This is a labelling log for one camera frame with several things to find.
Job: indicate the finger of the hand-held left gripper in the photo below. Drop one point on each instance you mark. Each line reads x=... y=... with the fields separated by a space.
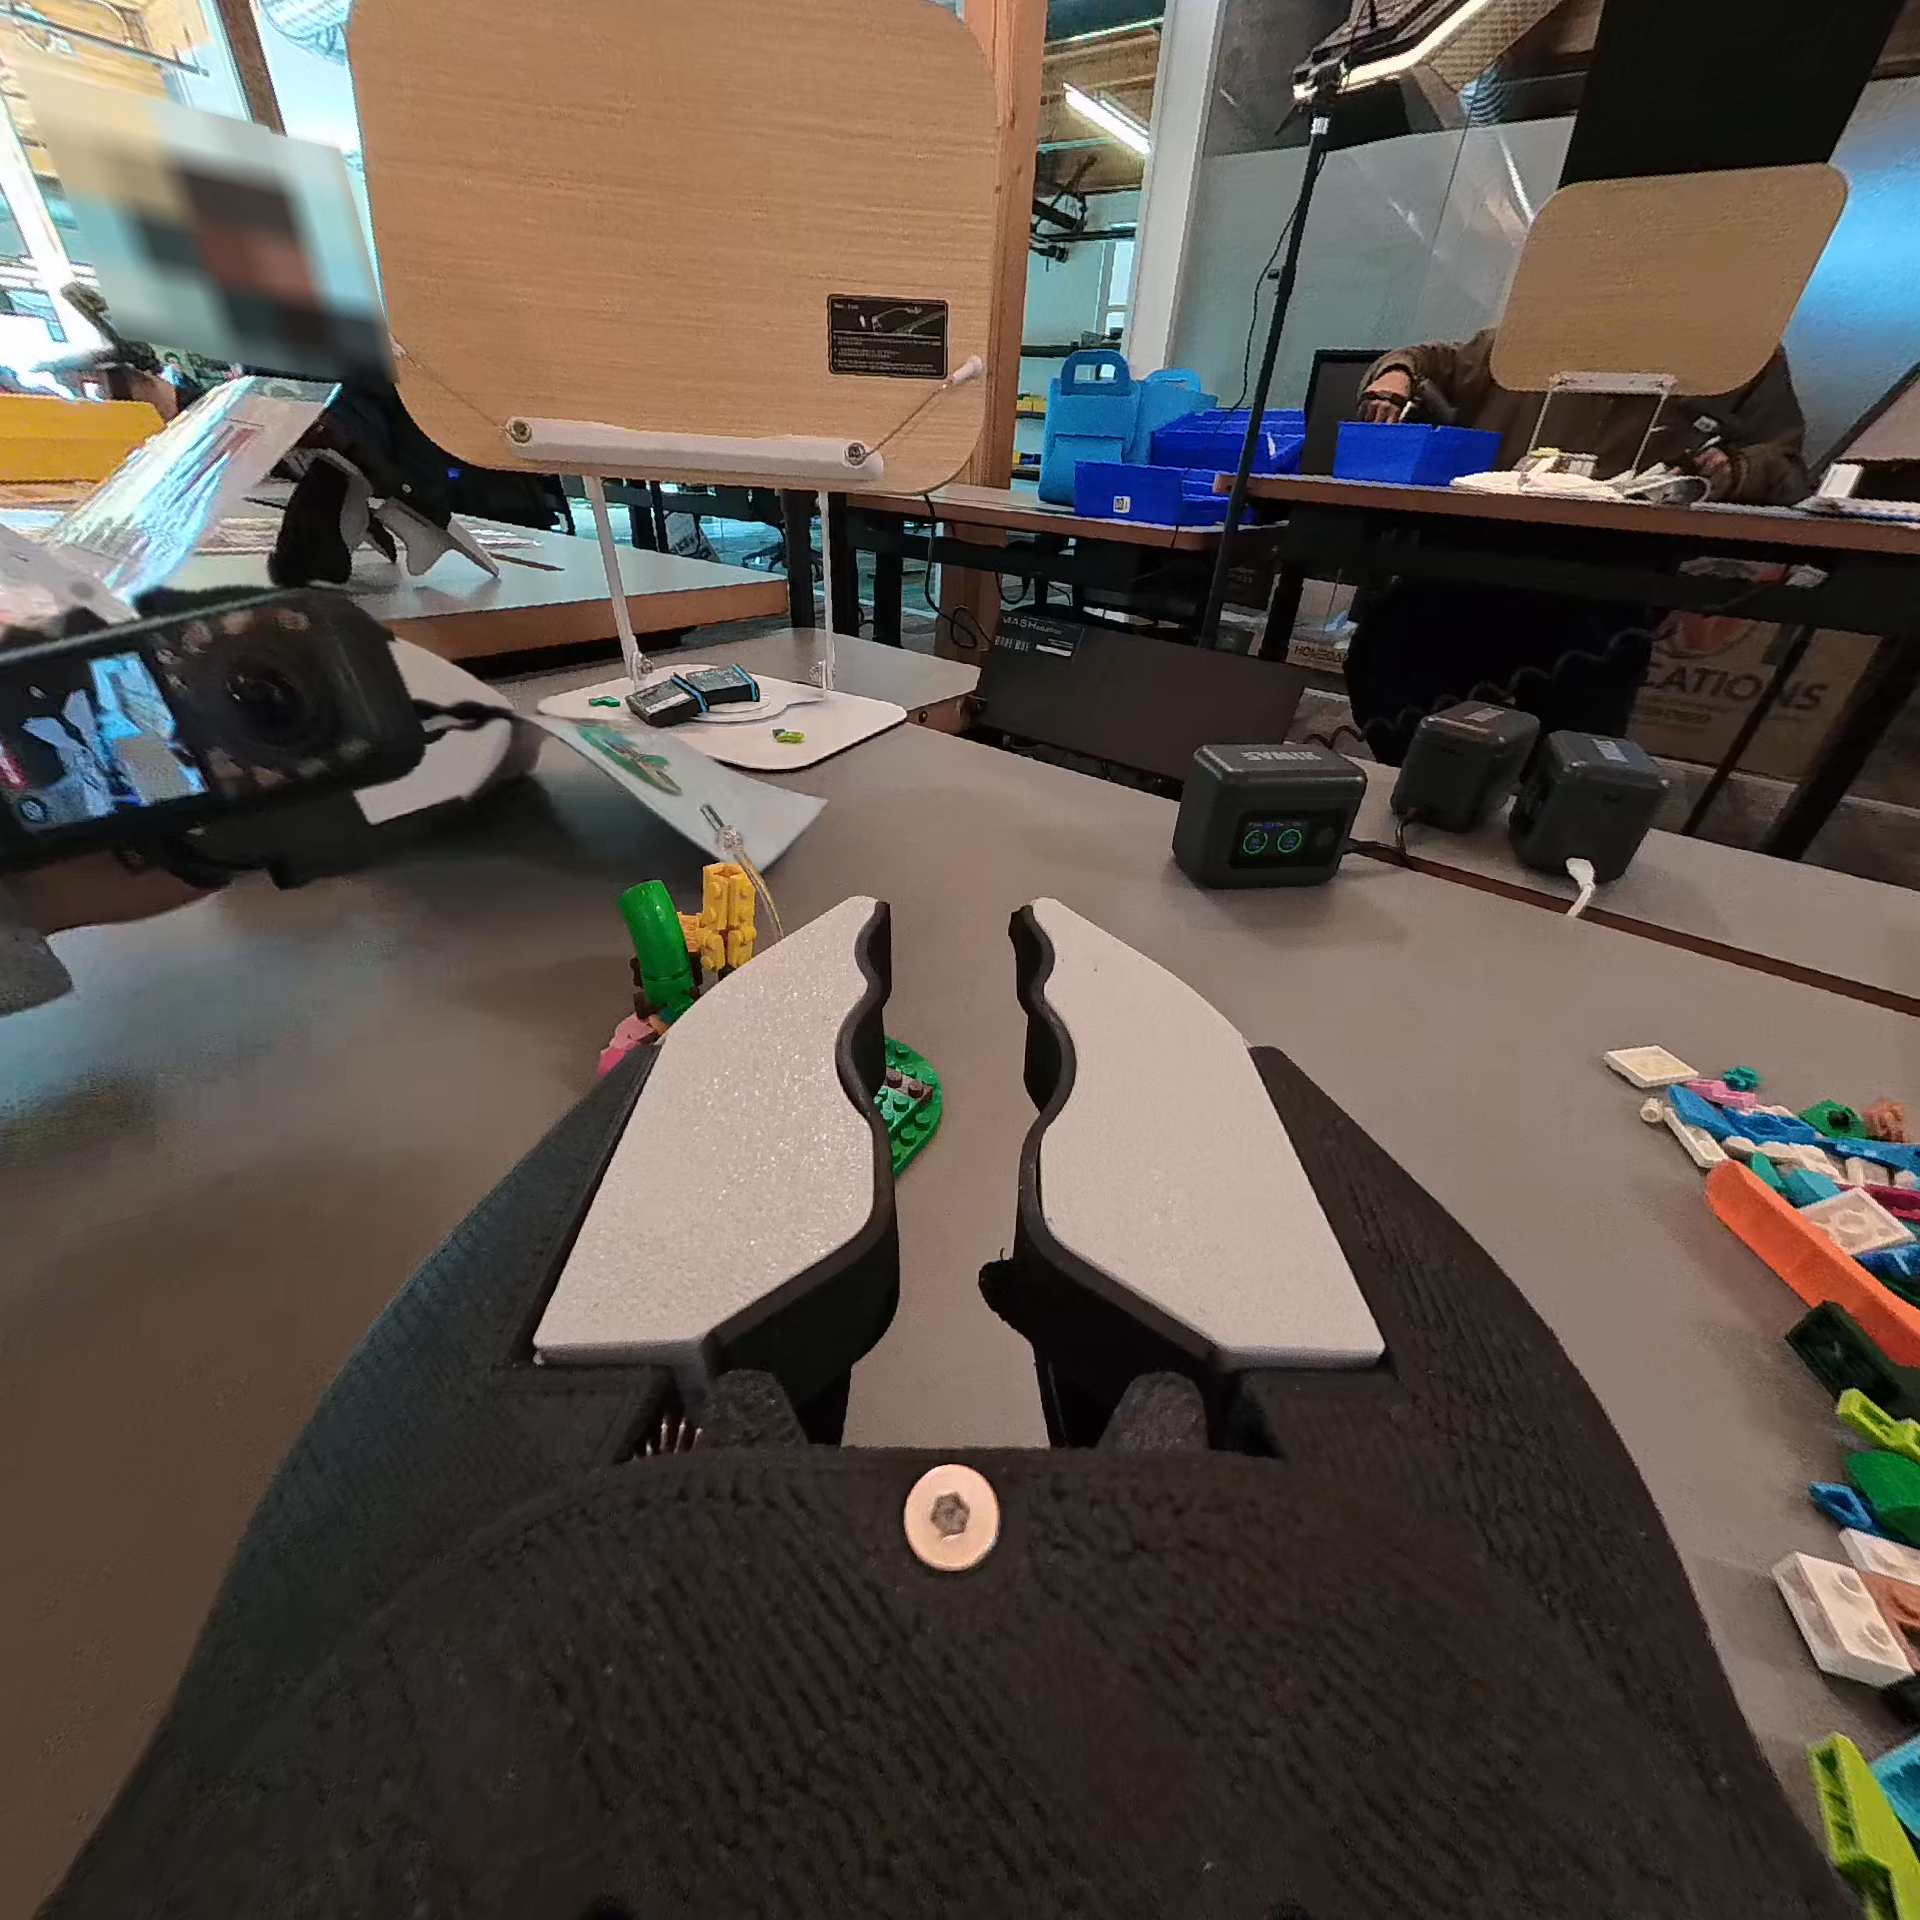
x=451 y=773
x=451 y=686

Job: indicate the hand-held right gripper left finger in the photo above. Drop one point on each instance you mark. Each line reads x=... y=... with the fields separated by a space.
x=718 y=1172

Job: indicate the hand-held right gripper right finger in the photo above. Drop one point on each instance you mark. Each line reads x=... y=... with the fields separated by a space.
x=1187 y=1186

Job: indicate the person's left forearm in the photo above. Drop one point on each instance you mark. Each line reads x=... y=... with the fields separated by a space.
x=32 y=972

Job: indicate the green lego plant model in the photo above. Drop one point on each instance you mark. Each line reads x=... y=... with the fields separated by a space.
x=655 y=931

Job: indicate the pile of loose lego bricks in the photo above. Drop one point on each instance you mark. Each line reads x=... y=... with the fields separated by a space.
x=1784 y=1240

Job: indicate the person's left hand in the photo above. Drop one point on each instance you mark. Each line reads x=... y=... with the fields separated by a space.
x=120 y=896

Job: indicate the light wood table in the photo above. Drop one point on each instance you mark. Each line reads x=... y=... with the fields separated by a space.
x=600 y=579

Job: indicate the black battery with blue band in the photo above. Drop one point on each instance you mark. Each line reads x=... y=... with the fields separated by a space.
x=724 y=686
x=661 y=706

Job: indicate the white instruction booklet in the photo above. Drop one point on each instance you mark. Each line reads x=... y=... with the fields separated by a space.
x=749 y=818

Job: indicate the glossy instruction sheet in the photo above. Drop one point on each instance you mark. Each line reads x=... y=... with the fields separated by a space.
x=180 y=483

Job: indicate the dark grey charging box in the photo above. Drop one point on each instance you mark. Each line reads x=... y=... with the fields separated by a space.
x=1590 y=805
x=1463 y=767
x=1269 y=818

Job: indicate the yellow plastic bin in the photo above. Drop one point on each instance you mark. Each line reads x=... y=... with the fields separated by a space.
x=75 y=441

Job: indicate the black cardboard box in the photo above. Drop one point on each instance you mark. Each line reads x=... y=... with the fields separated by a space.
x=1142 y=696

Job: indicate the wooden panel stand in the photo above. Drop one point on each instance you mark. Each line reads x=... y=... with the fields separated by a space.
x=1665 y=284
x=673 y=226

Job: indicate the wooden pillar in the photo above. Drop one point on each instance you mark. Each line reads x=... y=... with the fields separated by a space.
x=1023 y=301

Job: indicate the blue plastic bin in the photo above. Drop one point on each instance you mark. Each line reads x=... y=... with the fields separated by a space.
x=1419 y=451
x=1230 y=440
x=1142 y=492

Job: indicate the blue tote bag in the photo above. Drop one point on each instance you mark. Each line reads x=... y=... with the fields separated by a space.
x=1103 y=437

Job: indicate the brown edged work table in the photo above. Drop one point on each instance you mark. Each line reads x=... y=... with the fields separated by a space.
x=1501 y=516

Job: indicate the printed brown cardboard box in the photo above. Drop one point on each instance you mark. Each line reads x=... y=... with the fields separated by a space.
x=1753 y=696

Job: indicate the black laptop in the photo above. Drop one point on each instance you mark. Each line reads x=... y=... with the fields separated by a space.
x=1338 y=414

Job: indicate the black light stand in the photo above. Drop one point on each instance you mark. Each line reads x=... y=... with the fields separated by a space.
x=1338 y=68

